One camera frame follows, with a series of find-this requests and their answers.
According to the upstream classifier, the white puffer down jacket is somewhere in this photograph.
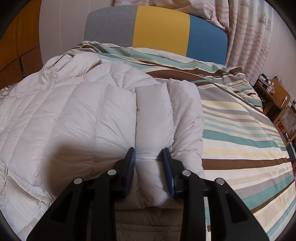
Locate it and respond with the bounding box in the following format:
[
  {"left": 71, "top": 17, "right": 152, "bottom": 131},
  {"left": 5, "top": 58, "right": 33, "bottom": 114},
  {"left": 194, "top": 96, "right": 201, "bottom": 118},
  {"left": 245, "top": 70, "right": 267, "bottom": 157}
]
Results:
[{"left": 1, "top": 53, "right": 204, "bottom": 240}]

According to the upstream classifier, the striped bed comforter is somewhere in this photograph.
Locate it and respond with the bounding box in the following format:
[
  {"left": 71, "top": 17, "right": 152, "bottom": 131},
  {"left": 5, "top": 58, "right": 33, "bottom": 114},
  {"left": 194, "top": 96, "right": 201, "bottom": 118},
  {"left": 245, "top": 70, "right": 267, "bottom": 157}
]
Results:
[{"left": 0, "top": 40, "right": 296, "bottom": 241}]

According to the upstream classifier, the wooden side table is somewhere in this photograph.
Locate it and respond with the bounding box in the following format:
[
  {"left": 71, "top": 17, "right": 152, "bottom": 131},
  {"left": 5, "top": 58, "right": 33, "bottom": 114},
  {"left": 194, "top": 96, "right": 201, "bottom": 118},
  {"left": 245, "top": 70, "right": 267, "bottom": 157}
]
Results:
[{"left": 254, "top": 74, "right": 295, "bottom": 146}]

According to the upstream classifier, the grey yellow blue headboard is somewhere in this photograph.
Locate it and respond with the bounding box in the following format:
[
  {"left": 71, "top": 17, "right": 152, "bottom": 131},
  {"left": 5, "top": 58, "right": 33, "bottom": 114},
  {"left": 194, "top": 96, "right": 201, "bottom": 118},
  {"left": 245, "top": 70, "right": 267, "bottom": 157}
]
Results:
[{"left": 84, "top": 5, "right": 228, "bottom": 64}]

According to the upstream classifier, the orange wooden wardrobe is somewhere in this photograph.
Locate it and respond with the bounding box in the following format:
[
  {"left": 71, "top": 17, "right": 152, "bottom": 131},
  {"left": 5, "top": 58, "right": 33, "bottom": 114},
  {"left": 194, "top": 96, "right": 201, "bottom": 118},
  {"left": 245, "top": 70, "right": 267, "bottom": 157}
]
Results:
[{"left": 1, "top": 1, "right": 43, "bottom": 88}]

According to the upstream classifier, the pink patterned curtain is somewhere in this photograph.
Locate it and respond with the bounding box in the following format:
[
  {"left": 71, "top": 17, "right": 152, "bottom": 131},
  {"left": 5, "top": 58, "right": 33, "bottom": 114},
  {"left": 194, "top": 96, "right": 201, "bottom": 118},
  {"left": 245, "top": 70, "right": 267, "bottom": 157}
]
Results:
[{"left": 114, "top": 0, "right": 274, "bottom": 85}]

